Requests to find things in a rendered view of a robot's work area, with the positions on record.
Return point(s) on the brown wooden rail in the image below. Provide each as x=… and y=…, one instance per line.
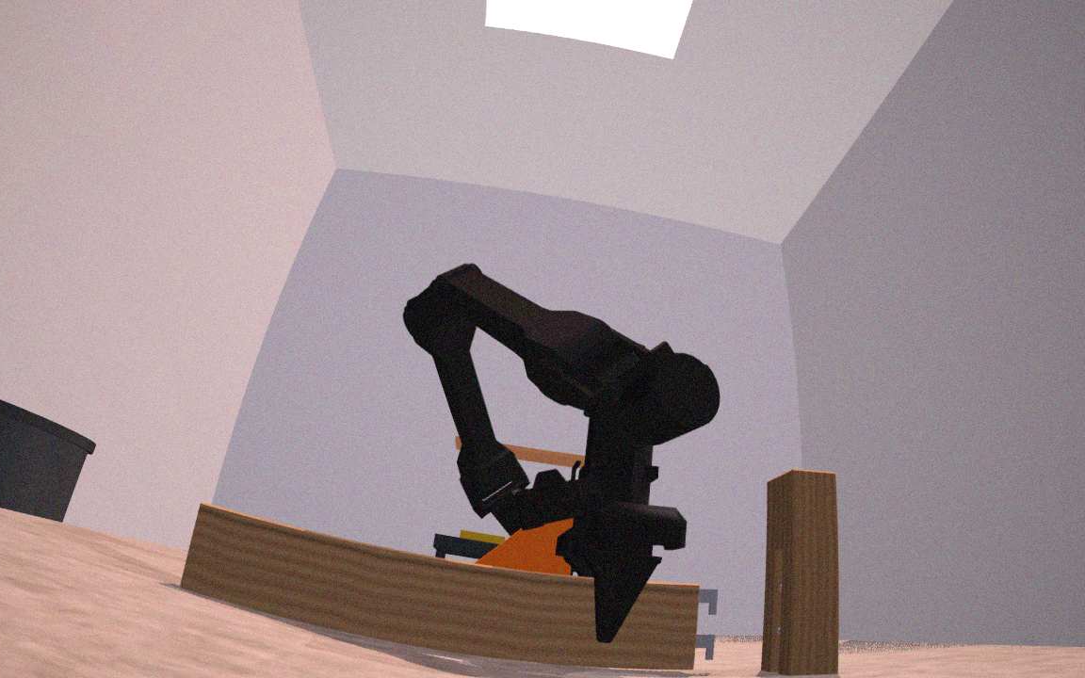
x=436, y=603

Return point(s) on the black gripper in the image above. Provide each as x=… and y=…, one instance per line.
x=616, y=545

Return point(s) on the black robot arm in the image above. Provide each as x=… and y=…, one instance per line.
x=635, y=398

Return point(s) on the brown wooden post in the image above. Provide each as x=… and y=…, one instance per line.
x=801, y=614

